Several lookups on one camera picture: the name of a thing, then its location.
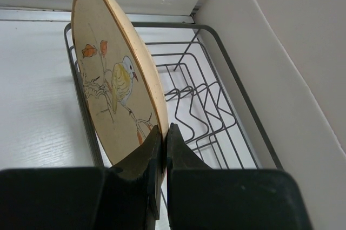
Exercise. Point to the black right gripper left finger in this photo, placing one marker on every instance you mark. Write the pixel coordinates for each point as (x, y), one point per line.
(123, 196)

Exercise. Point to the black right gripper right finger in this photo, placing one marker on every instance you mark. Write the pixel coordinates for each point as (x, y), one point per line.
(200, 197)

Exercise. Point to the beige bird plate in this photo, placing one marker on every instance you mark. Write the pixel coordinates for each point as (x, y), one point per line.
(120, 80)

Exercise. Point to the black wire dish rack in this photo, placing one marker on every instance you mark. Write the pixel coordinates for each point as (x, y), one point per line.
(197, 99)

